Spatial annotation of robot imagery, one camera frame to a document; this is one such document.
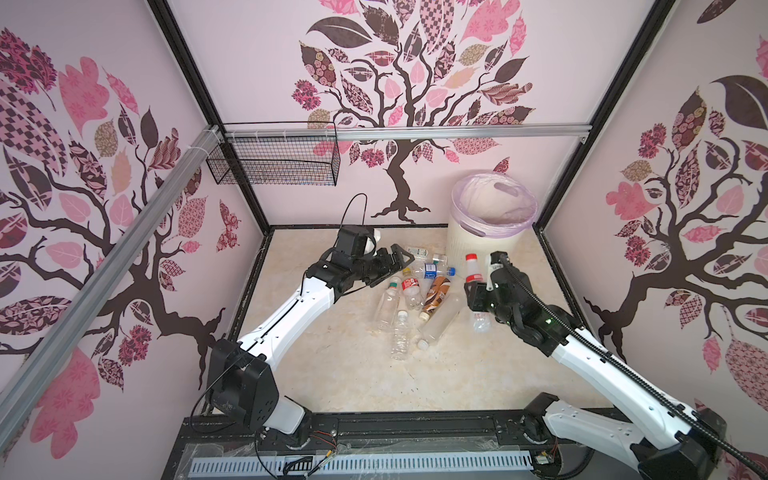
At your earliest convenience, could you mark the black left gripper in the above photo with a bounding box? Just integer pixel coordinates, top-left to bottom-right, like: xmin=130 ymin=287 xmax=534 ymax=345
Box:
xmin=351 ymin=242 xmax=414 ymax=286

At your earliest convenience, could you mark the white bottle red cap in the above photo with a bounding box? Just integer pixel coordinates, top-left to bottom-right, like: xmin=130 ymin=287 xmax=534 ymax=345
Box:
xmin=464 ymin=253 xmax=491 ymax=333

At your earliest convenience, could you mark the clear crushed bottle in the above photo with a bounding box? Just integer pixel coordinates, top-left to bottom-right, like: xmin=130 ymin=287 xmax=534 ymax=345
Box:
xmin=390 ymin=310 xmax=410 ymax=360

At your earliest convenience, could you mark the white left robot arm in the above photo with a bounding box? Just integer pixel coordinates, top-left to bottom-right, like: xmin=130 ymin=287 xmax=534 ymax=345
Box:
xmin=204 ymin=244 xmax=415 ymax=447

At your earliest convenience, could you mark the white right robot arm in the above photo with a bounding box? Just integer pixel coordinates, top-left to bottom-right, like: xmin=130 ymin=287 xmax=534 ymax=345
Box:
xmin=464 ymin=252 xmax=726 ymax=479

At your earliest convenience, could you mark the white waste bin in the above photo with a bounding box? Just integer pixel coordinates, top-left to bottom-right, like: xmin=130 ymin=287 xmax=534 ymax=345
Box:
xmin=446 ymin=216 xmax=532 ymax=279

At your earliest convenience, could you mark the purple bin liner bag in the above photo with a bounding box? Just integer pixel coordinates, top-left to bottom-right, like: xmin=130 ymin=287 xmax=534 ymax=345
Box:
xmin=450 ymin=171 xmax=538 ymax=239

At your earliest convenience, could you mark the red label clear bottle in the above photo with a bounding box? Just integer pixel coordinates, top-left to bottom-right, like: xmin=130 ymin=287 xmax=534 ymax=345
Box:
xmin=401 ymin=276 xmax=424 ymax=310

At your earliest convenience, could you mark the yellow cap blue label bottle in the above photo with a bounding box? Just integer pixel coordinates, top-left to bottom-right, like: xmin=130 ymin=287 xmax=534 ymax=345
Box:
xmin=401 ymin=262 xmax=456 ymax=280

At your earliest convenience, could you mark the clear bottle white cap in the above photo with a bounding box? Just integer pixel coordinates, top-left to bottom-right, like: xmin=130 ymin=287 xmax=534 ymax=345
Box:
xmin=417 ymin=294 xmax=466 ymax=350

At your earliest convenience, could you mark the brown Nescafe bottle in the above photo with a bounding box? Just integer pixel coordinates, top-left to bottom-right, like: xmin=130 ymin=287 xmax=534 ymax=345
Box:
xmin=419 ymin=276 xmax=451 ymax=321

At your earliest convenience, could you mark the clear bottle green cap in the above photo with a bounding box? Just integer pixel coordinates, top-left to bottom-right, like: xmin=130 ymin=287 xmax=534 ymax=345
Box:
xmin=373 ymin=277 xmax=401 ymax=331

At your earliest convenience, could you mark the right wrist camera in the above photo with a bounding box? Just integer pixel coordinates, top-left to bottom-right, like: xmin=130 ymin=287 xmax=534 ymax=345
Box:
xmin=488 ymin=251 xmax=513 ymax=290

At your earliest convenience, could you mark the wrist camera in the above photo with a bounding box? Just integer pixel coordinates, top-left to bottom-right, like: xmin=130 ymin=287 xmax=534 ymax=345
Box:
xmin=331 ymin=225 xmax=378 ymax=263
xmin=488 ymin=251 xmax=513 ymax=290

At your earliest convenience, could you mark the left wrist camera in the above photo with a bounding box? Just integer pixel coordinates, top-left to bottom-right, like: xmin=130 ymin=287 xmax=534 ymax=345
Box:
xmin=331 ymin=225 xmax=378 ymax=263

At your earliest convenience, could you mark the black corrugated cable right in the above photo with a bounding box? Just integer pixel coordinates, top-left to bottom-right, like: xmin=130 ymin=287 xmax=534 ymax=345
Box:
xmin=497 ymin=257 xmax=768 ymax=480

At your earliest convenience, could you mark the black wire basket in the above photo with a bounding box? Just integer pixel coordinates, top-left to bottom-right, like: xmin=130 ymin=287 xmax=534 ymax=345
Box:
xmin=207 ymin=120 xmax=341 ymax=186

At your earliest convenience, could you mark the aluminium rail back wall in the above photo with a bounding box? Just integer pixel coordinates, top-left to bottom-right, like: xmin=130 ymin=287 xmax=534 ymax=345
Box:
xmin=225 ymin=123 xmax=592 ymax=141

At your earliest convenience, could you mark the aluminium rail wall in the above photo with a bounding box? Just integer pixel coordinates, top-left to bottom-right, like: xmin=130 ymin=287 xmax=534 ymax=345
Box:
xmin=1 ymin=125 xmax=221 ymax=447
xmin=225 ymin=123 xmax=592 ymax=141

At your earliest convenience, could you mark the black base frame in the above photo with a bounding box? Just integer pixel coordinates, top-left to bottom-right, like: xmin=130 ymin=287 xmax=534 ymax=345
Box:
xmin=161 ymin=410 xmax=639 ymax=479

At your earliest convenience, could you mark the white slotted cable duct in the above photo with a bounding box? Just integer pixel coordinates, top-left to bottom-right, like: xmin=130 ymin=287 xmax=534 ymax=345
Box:
xmin=186 ymin=451 xmax=533 ymax=479

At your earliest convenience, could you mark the aluminium rail left wall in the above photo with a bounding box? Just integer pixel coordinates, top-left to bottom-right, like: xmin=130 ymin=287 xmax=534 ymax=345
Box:
xmin=1 ymin=125 xmax=221 ymax=447

